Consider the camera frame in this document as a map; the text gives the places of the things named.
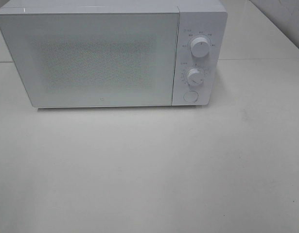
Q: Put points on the round white door button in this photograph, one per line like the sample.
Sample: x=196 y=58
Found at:
x=191 y=96

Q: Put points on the white microwave knob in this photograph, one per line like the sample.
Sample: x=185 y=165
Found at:
x=200 y=46
x=195 y=76

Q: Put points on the white microwave door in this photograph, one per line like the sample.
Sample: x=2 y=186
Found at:
x=93 y=60

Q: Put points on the white microwave oven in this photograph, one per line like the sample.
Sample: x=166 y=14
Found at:
x=195 y=18

